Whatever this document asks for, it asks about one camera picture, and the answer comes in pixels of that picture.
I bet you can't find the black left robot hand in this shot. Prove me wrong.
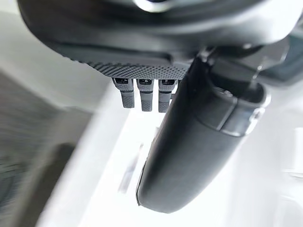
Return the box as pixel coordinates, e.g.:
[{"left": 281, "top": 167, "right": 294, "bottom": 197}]
[{"left": 17, "top": 0, "right": 303, "bottom": 208}]

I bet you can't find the white cabinet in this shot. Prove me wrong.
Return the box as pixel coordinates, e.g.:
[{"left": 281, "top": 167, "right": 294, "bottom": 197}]
[{"left": 39, "top": 68, "right": 303, "bottom": 227}]

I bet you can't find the silver cabinet handle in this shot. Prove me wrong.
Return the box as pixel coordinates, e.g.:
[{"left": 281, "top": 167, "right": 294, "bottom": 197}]
[{"left": 117, "top": 143, "right": 145, "bottom": 195}]

